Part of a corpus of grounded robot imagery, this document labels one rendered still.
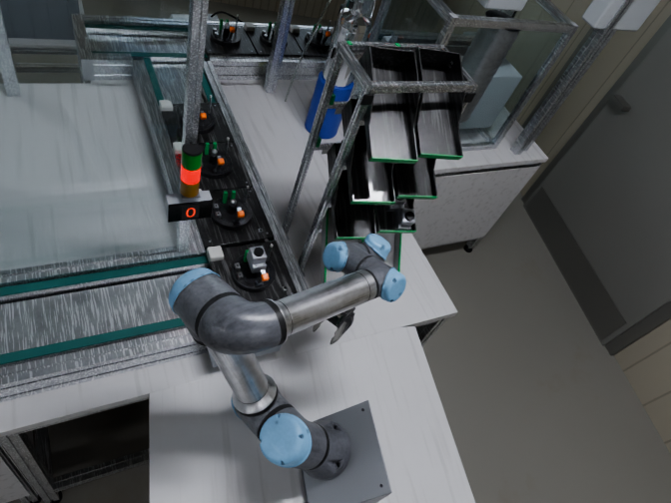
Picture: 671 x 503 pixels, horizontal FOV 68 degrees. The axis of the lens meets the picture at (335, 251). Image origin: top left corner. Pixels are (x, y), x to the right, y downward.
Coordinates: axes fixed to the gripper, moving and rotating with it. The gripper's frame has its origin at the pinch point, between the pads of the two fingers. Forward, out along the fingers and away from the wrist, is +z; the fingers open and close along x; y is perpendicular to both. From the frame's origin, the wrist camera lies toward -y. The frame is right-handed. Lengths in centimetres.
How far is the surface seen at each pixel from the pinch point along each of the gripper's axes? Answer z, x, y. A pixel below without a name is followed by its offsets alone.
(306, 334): 12.3, -6.9, -11.6
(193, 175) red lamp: -28, -48, 20
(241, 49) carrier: -41, -118, -92
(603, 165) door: -72, 62, -236
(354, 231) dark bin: -26.8, -10.7, -14.6
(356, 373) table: 12.9, 14.0, -12.1
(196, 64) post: -56, -51, 30
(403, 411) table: 13.7, 32.8, -11.9
